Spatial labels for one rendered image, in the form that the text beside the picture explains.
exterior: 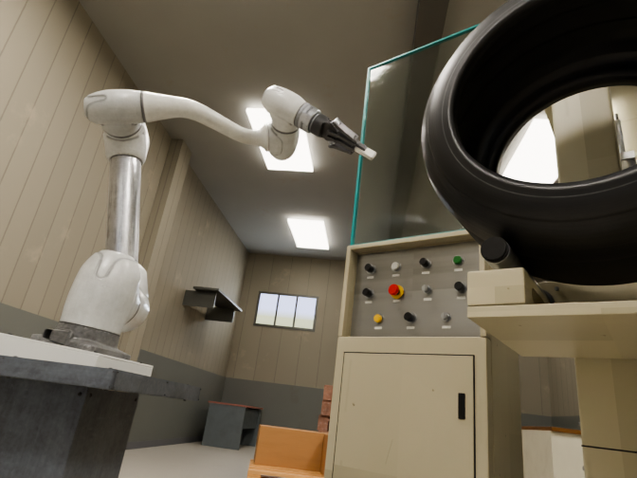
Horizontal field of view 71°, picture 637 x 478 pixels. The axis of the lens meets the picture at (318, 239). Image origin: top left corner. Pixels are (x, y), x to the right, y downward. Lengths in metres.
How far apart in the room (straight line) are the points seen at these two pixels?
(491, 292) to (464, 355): 0.75
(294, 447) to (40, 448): 3.45
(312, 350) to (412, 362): 7.31
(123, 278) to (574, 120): 1.23
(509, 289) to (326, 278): 8.42
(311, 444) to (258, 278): 5.36
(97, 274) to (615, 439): 1.22
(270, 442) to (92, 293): 3.38
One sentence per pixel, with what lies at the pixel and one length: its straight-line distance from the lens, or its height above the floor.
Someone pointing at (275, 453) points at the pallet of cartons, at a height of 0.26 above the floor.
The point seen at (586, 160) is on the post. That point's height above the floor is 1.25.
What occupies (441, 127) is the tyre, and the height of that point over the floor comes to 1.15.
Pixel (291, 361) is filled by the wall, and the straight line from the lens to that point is 8.85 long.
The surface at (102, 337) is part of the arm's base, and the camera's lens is 1.28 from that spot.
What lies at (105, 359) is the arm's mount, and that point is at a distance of 1.19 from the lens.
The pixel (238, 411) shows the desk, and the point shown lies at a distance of 7.57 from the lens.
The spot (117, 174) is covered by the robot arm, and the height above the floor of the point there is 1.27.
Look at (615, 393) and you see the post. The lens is 1.08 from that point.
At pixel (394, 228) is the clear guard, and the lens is 1.78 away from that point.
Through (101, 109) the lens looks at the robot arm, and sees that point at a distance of 1.59.
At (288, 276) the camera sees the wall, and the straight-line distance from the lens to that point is 9.23.
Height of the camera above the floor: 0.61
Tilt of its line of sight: 22 degrees up
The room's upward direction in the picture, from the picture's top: 7 degrees clockwise
